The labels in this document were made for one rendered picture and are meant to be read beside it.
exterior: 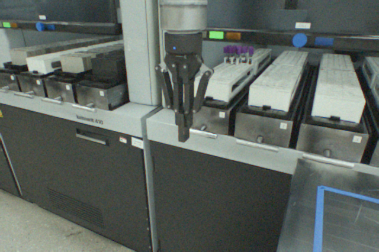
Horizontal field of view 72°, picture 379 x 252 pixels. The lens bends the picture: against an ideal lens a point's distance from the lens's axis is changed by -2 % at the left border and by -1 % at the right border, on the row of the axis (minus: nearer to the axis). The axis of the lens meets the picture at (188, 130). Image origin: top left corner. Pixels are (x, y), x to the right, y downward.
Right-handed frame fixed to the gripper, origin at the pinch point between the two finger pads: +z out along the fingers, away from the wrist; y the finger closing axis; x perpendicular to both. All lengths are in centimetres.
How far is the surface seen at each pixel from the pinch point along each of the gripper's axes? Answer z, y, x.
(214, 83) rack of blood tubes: -6.2, -1.1, -15.5
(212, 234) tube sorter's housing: 44.0, -4.1, -12.1
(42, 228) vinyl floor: 80, 87, -8
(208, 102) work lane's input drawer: -1.7, -0.9, -12.6
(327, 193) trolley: -1.8, -29.3, 14.4
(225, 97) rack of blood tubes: -2.8, -4.4, -15.5
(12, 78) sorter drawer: 1, 81, -12
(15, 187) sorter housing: 64, 108, -12
